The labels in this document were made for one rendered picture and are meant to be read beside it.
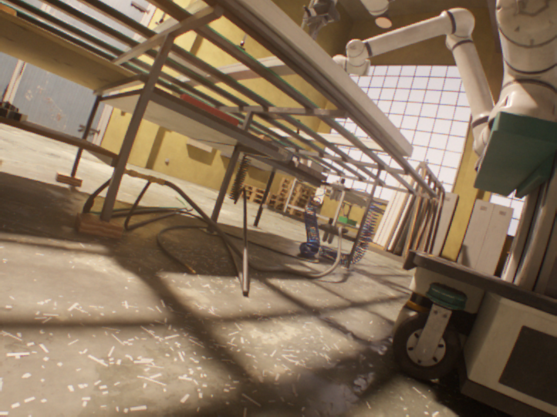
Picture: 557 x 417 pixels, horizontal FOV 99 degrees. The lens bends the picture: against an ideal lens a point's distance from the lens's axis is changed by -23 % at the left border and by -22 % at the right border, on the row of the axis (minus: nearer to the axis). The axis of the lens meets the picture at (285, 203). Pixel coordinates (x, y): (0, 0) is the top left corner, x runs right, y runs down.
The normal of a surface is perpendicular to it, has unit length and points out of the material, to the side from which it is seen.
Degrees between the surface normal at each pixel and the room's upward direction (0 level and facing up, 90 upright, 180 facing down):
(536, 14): 98
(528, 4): 97
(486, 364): 90
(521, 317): 90
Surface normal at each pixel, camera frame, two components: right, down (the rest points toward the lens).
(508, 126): -0.49, -0.16
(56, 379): 0.33, -0.95
